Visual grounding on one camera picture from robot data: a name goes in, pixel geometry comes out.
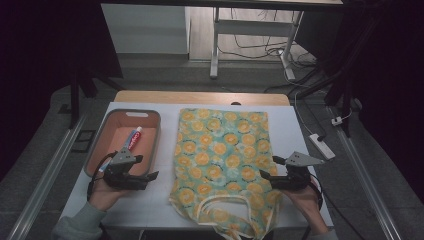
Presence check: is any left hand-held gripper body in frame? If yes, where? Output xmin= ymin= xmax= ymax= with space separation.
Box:
xmin=103 ymin=147 xmax=149 ymax=191

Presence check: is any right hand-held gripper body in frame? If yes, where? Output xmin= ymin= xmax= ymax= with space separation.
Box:
xmin=271 ymin=151 xmax=326 ymax=192

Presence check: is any person's left hand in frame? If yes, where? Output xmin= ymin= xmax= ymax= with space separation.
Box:
xmin=88 ymin=181 xmax=132 ymax=212

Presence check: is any toothpaste tube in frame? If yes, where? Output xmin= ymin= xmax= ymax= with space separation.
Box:
xmin=98 ymin=126 xmax=144 ymax=173

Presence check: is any white power strip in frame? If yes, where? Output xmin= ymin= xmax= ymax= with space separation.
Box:
xmin=307 ymin=132 xmax=337 ymax=161

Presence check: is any orange print tote bag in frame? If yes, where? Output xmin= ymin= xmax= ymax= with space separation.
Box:
xmin=168 ymin=107 xmax=285 ymax=240

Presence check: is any black stand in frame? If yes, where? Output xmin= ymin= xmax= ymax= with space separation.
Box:
xmin=67 ymin=63 xmax=125 ymax=130
xmin=294 ymin=19 xmax=384 ymax=138

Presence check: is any wooden table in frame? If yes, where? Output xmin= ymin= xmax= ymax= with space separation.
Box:
xmin=113 ymin=90 xmax=291 ymax=107

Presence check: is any white cabinet panel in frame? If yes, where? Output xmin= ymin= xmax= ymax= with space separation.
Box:
xmin=100 ymin=3 xmax=192 ymax=55

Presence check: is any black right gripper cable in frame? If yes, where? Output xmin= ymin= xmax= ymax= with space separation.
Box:
xmin=300 ymin=172 xmax=325 ymax=240

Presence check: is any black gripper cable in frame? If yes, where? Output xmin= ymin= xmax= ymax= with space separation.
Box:
xmin=86 ymin=151 xmax=118 ymax=202
xmin=300 ymin=172 xmax=325 ymax=240

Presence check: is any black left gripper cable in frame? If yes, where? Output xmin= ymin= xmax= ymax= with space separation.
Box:
xmin=86 ymin=151 xmax=118 ymax=202

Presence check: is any white cable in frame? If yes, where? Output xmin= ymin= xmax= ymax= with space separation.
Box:
xmin=283 ymin=66 xmax=316 ymax=136

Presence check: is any aluminium rail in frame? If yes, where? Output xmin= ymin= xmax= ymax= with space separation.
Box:
xmin=6 ymin=111 xmax=88 ymax=240
xmin=328 ymin=106 xmax=403 ymax=240

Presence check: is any white desk frame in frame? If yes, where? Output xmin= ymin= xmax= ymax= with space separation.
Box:
xmin=209 ymin=6 xmax=305 ymax=81

